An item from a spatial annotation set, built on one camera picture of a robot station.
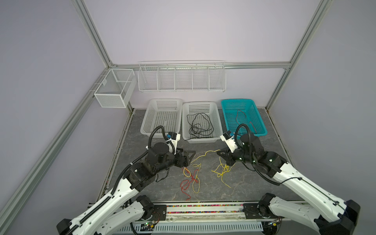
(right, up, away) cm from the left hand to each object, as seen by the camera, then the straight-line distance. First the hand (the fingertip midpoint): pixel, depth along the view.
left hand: (189, 154), depth 68 cm
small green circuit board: (-21, -37, +4) cm, 43 cm away
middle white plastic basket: (+16, +25, +45) cm, 54 cm away
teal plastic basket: (+31, +27, +48) cm, 63 cm away
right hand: (+14, 0, +4) cm, 15 cm away
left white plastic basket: (-20, +23, +52) cm, 60 cm away
